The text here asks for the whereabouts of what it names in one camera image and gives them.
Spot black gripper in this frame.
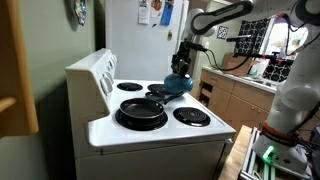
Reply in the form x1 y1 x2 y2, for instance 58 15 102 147
173 39 194 68

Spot blue kettle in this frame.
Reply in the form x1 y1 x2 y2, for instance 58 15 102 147
163 71 194 95

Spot white refrigerator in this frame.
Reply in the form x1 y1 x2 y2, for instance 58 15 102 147
104 0 190 83

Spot blue paper sheet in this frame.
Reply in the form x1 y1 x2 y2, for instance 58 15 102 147
160 0 175 27

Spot small patterned square picture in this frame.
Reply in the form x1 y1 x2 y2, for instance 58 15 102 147
217 25 230 41

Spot dark teal round dish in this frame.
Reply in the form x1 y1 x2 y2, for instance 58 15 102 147
145 90 166 102

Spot brown cardboard box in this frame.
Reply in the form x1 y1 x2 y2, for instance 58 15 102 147
221 53 254 77

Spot paper with orange picture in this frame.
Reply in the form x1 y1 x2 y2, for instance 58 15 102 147
150 0 165 19

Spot white paper note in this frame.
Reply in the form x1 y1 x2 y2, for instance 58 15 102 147
138 0 151 25

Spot black white patterned backsplash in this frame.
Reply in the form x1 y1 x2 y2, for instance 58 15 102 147
234 16 305 83

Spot white green package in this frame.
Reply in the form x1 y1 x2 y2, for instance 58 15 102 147
248 59 272 80

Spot wooden kitchen base cabinets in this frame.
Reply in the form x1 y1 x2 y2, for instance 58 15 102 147
199 68 320 134

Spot black orange bar clamp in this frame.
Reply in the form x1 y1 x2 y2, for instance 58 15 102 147
233 51 296 67

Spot white electric stove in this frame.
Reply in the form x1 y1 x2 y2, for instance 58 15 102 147
64 48 237 180

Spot light wooden cabinet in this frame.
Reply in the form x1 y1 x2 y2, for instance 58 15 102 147
0 0 39 139

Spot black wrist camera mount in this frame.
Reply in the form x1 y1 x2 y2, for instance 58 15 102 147
182 40 210 53

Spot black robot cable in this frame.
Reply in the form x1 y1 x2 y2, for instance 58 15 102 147
203 48 256 72

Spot black horizontal camera bar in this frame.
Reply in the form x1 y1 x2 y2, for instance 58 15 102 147
226 34 253 43

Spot colourful wall decoration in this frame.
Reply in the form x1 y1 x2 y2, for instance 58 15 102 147
68 0 88 27

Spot aluminium profile base frame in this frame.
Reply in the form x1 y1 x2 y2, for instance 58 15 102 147
239 128 314 180

